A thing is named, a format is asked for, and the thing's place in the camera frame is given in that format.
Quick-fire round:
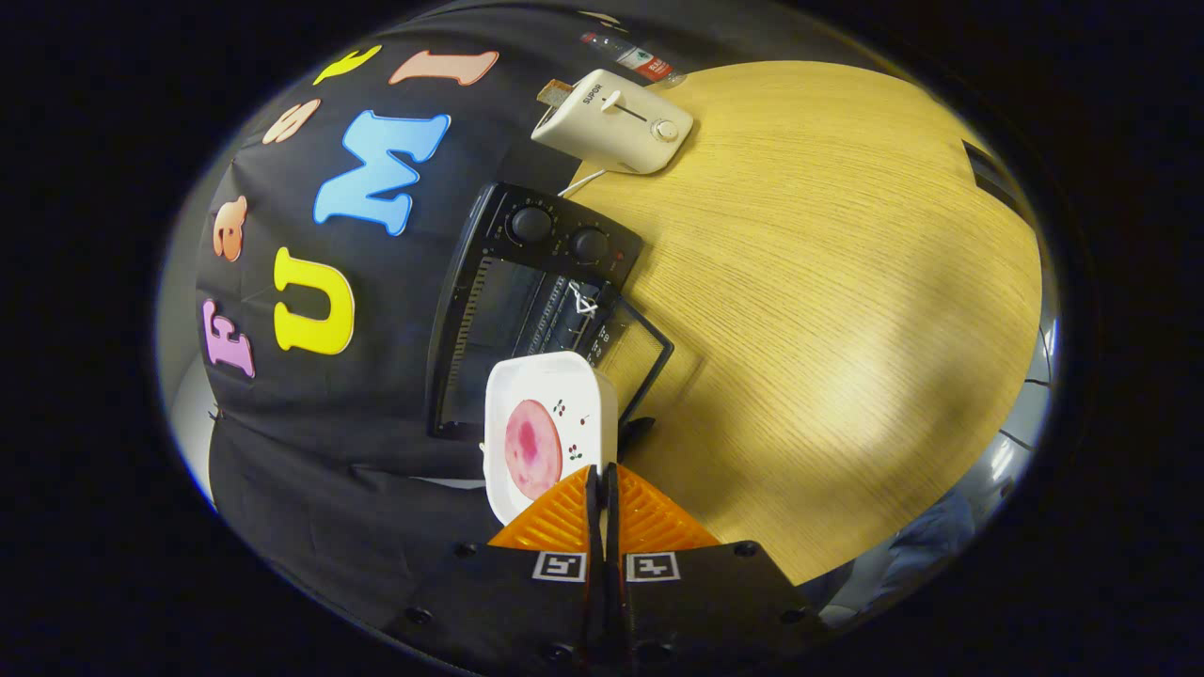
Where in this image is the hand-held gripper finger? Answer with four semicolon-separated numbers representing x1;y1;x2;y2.
376;463;603;677
603;463;838;677

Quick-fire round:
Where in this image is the pink ham slice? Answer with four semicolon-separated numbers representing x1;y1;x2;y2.
504;399;564;501

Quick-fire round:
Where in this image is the white square plate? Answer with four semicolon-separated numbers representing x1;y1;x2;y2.
483;352;619;526

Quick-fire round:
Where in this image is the black toaster oven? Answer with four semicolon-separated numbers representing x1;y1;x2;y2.
425;181;675;462

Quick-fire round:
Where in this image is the white bread toaster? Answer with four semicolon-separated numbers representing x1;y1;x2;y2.
531;68;695;176

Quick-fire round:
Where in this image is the black backdrop cloth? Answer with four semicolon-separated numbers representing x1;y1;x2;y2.
193;0;800;631

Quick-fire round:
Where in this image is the person's blue clothing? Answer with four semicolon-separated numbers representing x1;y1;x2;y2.
818;489;979;626

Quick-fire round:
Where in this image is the clear plastic bottle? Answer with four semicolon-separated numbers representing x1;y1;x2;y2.
578;31;688;86

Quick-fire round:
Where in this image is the small black block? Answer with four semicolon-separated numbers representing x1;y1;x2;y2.
961;139;1036;222

